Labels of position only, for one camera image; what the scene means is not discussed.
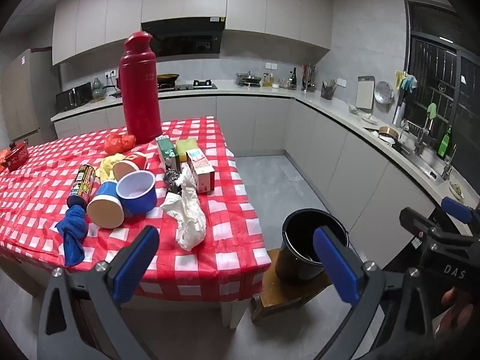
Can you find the black range hood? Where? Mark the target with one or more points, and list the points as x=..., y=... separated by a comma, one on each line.
x=183, y=35

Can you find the green ceramic vase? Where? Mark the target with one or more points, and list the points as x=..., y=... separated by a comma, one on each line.
x=98, y=90

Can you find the lower kitchen cabinets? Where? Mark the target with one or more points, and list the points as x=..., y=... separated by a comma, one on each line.
x=318, y=138

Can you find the yellow crumpled wrapper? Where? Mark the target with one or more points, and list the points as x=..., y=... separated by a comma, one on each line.
x=107, y=165

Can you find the red thermos flask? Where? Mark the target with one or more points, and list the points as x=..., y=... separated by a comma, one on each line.
x=139, y=93

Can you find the green box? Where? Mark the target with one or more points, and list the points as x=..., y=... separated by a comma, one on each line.
x=167, y=152

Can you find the person's right hand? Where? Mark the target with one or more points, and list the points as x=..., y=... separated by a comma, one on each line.
x=455, y=307

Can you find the window with bars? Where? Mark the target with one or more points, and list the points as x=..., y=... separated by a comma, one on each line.
x=435, y=63

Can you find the plastic wrap roll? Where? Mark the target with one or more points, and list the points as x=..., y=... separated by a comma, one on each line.
x=398, y=116

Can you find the brown bowl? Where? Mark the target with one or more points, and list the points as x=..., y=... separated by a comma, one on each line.
x=388, y=131

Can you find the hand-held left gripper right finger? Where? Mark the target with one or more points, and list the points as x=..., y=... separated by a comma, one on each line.
x=335, y=266

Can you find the red paper cup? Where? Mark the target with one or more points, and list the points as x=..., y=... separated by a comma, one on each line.
x=135, y=161

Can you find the white cutting board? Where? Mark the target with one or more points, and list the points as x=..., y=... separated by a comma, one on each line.
x=365, y=93

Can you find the steel faucet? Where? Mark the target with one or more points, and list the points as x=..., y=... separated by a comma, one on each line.
x=420, y=140

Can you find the yellow hanging cloth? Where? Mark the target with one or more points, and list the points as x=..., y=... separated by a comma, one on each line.
x=399, y=79

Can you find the oil bottles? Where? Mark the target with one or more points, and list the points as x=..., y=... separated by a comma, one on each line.
x=267, y=80

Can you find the red checked tablecloth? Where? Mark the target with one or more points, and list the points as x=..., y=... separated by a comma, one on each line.
x=225, y=232

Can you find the kitchen cabinets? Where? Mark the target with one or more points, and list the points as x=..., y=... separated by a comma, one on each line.
x=318, y=138
x=243, y=3

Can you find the blue cloth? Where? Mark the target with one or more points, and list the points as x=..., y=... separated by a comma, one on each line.
x=73, y=232

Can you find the white kitchen island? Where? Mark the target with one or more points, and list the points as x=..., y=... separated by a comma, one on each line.
x=232, y=313

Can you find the upper kitchen cabinets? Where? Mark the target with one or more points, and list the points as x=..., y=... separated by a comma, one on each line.
x=243, y=3

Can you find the black spray can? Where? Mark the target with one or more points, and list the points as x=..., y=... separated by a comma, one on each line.
x=83, y=183

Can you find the yellow sponge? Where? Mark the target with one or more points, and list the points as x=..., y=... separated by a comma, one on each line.
x=186, y=148

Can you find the crumpled white paper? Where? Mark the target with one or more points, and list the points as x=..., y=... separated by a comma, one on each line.
x=189, y=217

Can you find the black bucket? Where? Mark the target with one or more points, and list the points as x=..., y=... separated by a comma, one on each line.
x=300, y=255

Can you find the black microwave oven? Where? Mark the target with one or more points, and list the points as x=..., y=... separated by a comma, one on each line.
x=73, y=97

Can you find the red tin box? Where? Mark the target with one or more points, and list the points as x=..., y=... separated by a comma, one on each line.
x=15, y=157

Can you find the red and white carton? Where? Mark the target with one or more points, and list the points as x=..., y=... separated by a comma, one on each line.
x=200, y=170

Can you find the green dish soap bottle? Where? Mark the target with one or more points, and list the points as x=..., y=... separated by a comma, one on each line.
x=444, y=144

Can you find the green hanging cloth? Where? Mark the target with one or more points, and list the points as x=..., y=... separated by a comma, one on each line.
x=432, y=110

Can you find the blue rubber gloves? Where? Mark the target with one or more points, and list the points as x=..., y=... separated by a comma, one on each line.
x=409, y=82

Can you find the dark wine bottle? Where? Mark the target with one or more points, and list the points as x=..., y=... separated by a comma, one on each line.
x=294, y=80

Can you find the blue paper bowl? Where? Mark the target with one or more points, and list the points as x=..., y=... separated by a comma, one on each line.
x=137, y=191

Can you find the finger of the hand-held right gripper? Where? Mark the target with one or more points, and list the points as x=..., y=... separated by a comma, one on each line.
x=418, y=221
x=455, y=210

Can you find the wooden stool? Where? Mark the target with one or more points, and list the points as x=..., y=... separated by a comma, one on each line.
x=277, y=292

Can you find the black utensil holder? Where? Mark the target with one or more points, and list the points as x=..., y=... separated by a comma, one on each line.
x=327, y=92

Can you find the refrigerator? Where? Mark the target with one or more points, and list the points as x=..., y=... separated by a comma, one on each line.
x=22, y=93

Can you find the steel wool scrubber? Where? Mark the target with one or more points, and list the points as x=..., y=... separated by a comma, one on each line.
x=173, y=180

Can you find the steel pot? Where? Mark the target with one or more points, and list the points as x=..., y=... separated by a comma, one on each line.
x=248, y=79

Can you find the blue paper cup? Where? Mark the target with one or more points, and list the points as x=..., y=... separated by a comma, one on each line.
x=105, y=208

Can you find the round steel steamer plate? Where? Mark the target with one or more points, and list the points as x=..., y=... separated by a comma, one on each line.
x=384, y=92

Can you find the red plastic bag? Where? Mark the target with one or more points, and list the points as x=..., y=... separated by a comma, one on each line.
x=119, y=143

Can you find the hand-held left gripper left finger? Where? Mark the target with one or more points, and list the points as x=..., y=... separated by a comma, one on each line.
x=137, y=262

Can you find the wok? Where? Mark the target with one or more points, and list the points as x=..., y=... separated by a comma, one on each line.
x=167, y=78

